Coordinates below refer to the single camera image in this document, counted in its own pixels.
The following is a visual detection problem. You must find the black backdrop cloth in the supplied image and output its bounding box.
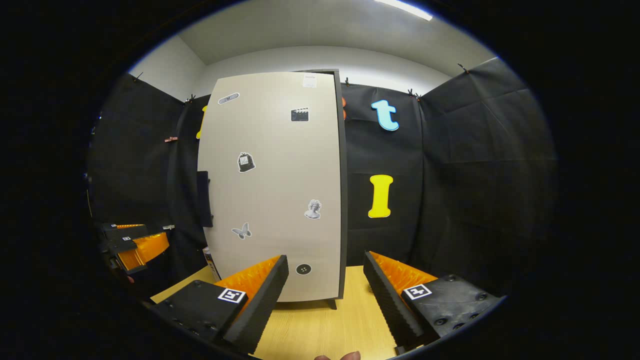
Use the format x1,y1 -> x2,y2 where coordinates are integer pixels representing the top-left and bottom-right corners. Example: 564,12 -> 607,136
85,56 -> 560,301

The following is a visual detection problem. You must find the white book red band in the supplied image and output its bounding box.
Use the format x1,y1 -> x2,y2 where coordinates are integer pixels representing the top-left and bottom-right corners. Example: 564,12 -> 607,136
202,246 -> 222,282

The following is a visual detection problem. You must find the ceiling light panel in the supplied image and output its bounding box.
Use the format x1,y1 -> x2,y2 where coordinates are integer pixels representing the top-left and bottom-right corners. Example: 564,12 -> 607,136
374,0 -> 434,22

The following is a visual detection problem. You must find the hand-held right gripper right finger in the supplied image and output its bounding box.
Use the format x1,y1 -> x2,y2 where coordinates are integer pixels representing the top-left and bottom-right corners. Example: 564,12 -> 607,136
362,250 -> 503,353

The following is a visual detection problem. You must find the black cabinet door handle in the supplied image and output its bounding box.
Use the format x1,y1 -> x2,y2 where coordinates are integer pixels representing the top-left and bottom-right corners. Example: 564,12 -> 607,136
196,170 -> 215,229

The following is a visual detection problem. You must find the beige cabinet door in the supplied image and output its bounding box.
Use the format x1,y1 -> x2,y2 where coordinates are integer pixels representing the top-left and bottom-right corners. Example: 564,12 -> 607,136
196,71 -> 343,303

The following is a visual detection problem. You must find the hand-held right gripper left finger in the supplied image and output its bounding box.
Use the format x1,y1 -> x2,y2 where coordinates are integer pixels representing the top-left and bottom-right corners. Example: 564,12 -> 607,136
150,254 -> 291,356

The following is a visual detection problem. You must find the dark grey cabinet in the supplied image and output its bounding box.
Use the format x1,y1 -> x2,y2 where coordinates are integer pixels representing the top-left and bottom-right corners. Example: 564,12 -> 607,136
300,68 -> 350,311

